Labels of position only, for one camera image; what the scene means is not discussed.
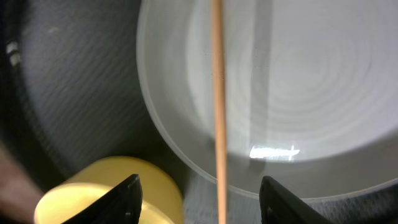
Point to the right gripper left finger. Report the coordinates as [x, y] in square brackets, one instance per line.
[121, 205]

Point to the grey round plate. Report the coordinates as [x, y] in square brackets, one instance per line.
[311, 91]

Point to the wooden chopstick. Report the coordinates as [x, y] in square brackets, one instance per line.
[220, 108]

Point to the yellow bowl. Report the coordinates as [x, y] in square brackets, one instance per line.
[162, 199]

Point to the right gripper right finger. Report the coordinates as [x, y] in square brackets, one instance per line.
[279, 205]

